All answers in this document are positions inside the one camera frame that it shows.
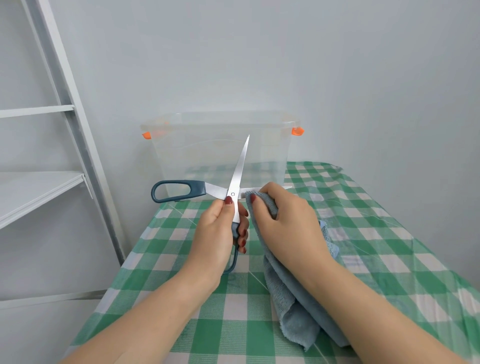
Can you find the blue microfibre cloth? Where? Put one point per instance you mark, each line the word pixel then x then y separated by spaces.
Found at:
pixel 296 318

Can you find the person's left hand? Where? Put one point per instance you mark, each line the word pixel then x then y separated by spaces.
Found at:
pixel 210 247

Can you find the person's right forearm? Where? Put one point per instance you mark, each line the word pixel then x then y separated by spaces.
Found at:
pixel 386 330

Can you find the person's left forearm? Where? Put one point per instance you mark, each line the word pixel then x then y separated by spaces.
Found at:
pixel 135 333

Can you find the person's right hand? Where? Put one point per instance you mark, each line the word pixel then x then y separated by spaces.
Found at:
pixel 296 232

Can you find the clear plastic storage box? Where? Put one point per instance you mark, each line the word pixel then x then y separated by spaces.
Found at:
pixel 187 161

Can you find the green white checkered tablecloth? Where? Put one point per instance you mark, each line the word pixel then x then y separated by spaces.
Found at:
pixel 255 322

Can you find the white metal shelf rack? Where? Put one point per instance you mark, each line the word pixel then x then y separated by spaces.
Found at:
pixel 37 195

